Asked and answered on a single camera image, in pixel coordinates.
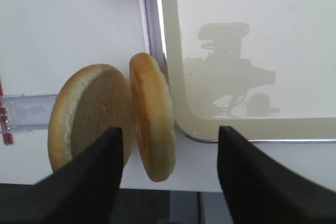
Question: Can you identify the bun half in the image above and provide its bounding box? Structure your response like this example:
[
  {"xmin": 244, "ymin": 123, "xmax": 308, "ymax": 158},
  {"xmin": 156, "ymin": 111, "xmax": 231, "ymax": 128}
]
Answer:
[
  {"xmin": 48, "ymin": 64, "xmax": 135, "ymax": 172},
  {"xmin": 129, "ymin": 53, "xmax": 176, "ymax": 182}
]

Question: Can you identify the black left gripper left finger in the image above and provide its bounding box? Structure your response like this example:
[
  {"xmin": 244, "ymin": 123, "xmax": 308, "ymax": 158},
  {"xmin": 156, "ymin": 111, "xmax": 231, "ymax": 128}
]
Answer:
[{"xmin": 1, "ymin": 128, "xmax": 123, "ymax": 223}]

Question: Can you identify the left long clear divider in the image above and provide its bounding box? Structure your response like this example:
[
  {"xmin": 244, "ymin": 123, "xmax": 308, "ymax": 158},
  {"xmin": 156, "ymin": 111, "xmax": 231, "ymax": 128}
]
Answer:
[{"xmin": 139, "ymin": 0, "xmax": 167, "ymax": 78}]

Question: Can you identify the clear track behind bottom buns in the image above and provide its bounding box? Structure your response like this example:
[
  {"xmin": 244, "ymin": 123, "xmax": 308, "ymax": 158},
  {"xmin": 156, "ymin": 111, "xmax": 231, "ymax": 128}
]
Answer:
[{"xmin": 4, "ymin": 94, "xmax": 57, "ymax": 133}]

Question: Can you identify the left red rail strip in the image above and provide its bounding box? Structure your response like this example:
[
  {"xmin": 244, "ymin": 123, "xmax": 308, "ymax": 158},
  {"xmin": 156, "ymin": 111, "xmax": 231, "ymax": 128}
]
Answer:
[{"xmin": 0, "ymin": 86, "xmax": 14, "ymax": 145}]

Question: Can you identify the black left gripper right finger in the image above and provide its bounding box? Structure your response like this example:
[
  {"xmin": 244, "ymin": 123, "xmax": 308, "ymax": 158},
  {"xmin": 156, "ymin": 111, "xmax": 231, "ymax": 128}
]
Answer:
[{"xmin": 217, "ymin": 126, "xmax": 335, "ymax": 223}]

